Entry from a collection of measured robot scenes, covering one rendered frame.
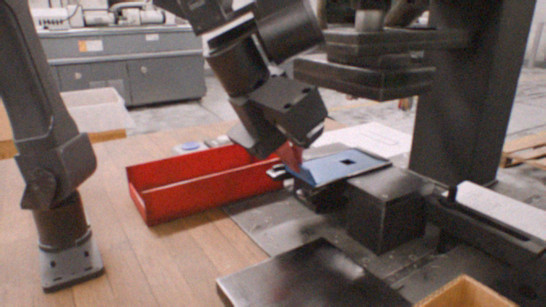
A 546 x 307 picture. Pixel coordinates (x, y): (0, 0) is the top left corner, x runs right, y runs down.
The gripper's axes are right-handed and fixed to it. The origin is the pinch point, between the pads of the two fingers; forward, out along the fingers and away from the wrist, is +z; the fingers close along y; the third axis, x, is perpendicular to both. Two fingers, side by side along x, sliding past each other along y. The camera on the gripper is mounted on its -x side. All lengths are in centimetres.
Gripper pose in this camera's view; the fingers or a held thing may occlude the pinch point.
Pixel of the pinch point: (295, 166)
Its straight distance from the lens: 51.1
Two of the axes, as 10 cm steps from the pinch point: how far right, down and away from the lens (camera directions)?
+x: -5.4, -3.2, 7.8
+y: 7.3, -6.4, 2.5
